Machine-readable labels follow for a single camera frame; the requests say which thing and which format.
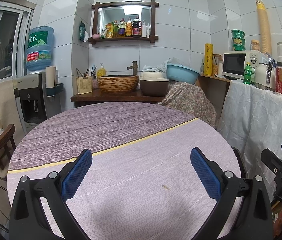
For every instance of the dark sauce bottle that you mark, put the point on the dark sauce bottle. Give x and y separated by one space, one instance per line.
136 28

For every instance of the bronze faucet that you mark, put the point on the bronze faucet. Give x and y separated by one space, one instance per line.
135 67

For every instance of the light blue towel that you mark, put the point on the light blue towel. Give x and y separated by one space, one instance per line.
153 68

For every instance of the brown rice cooker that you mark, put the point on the brown rice cooker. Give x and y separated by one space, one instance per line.
153 87

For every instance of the white microwave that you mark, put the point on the white microwave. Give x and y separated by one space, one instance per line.
235 65

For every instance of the beige chopstick holder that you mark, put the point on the beige chopstick holder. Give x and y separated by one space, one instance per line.
84 86

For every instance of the white pump bottle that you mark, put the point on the white pump bottle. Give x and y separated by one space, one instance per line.
144 30

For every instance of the blue plastic basin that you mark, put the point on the blue plastic basin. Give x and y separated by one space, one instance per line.
182 73

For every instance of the stack of yellow paper cups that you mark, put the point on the stack of yellow paper cups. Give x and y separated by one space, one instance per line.
264 27

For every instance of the orange label bottle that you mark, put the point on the orange label bottle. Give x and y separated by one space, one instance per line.
129 28

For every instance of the white electric kettle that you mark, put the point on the white electric kettle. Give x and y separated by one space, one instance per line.
260 75

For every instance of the light wooden cabinet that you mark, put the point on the light wooden cabinet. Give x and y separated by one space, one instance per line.
210 92

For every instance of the blue water jug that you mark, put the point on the blue water jug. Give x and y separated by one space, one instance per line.
39 52

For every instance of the green soda bottle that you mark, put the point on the green soda bottle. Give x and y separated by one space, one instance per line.
247 75

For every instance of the yellow seasoning packet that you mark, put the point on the yellow seasoning packet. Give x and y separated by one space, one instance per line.
107 31

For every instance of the glass jar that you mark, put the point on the glass jar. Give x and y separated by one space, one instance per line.
217 67

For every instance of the green instant noodle bowl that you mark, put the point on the green instant noodle bowl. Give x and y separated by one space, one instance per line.
238 33
238 41
238 48

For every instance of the paper cup dispenser tube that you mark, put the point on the paper cup dispenser tube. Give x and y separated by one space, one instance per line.
50 77

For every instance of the yellow soap bottle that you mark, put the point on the yellow soap bottle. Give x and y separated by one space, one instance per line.
101 72

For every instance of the green cap oil bottle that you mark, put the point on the green cap oil bottle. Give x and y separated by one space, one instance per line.
116 29

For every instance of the woven basin sink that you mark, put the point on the woven basin sink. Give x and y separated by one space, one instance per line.
118 83

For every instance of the white cloth cover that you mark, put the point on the white cloth cover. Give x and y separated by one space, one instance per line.
253 120

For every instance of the yellow roll tube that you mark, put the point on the yellow roll tube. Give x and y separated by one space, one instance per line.
208 60

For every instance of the dark wooden counter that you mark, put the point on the dark wooden counter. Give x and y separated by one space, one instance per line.
86 97

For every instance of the paisley patterned cloth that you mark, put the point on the paisley patterned cloth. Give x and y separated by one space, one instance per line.
190 100

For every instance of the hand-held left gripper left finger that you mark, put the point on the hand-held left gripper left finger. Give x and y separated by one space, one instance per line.
77 172

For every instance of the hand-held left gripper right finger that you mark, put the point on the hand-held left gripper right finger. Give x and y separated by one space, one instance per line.
205 175

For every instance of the bundle of dark chopsticks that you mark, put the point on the bundle of dark chopsticks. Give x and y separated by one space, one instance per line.
86 73

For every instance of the sliding window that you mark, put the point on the sliding window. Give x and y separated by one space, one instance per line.
6 45

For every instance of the grey water dispenser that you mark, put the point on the grey water dispenser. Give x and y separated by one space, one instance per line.
28 85

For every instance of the wooden framed mirror shelf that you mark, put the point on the wooden framed mirror shelf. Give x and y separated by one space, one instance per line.
131 12

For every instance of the small white bottle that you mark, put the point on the small white bottle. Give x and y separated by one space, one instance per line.
148 31

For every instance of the purple label bottle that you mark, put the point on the purple label bottle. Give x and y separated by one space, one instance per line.
122 30

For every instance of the yellow lid jar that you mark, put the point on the yellow lid jar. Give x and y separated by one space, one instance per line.
255 46

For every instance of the green hanging tissue pack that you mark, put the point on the green hanging tissue pack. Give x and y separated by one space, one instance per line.
82 31

